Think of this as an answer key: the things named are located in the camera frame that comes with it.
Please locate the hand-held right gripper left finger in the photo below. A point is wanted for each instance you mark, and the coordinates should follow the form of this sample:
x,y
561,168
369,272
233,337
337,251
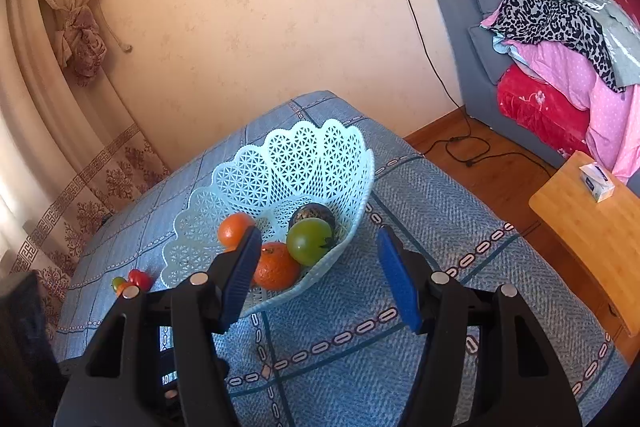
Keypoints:
x,y
240,277

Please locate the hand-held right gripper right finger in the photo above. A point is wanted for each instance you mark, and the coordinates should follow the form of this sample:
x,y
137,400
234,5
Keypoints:
x,y
397,277

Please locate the large textured orange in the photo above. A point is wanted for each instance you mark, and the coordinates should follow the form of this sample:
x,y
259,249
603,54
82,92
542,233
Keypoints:
x,y
277,267

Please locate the round smooth orange fruit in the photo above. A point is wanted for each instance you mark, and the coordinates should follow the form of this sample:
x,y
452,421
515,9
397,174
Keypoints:
x,y
234,229

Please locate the green tomato with stem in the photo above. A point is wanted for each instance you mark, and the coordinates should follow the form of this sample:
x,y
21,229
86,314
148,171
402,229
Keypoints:
x,y
310,241

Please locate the dark wrinkled passion fruit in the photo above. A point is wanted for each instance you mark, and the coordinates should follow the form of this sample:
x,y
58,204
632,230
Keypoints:
x,y
312,210

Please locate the light blue plastic basket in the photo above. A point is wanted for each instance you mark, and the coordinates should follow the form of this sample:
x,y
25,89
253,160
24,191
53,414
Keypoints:
x,y
300,167

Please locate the blue checked bedsheet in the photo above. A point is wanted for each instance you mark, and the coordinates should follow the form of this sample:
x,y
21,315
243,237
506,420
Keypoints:
x,y
450,217

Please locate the red tomato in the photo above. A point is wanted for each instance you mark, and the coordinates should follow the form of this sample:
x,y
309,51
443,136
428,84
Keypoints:
x,y
139,278

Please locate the beige patterned curtain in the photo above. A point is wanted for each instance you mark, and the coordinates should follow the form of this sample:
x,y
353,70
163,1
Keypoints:
x,y
100,182

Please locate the wooden side table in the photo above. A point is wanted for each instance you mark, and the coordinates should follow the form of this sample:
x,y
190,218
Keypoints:
x,y
585,217

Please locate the red floral blanket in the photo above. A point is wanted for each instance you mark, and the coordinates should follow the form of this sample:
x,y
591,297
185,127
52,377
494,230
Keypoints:
x,y
535,107

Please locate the small white blue box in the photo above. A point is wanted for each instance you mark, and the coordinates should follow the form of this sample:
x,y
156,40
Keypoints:
x,y
597,184

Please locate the grey sofa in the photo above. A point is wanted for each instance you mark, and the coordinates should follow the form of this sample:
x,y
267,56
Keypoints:
x,y
460,57

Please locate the pile of clothes and bedding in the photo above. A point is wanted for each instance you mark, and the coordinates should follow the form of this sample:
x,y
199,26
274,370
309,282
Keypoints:
x,y
565,67

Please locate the tied brown floral curtain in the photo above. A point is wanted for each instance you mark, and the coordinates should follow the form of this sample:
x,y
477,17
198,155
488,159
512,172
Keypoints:
x,y
80,42

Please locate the leopard print cloth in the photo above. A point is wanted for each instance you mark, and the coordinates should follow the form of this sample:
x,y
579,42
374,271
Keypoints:
x,y
550,17

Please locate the grey green floral cloth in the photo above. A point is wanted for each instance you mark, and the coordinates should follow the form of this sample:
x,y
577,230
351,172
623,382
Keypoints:
x,y
600,7

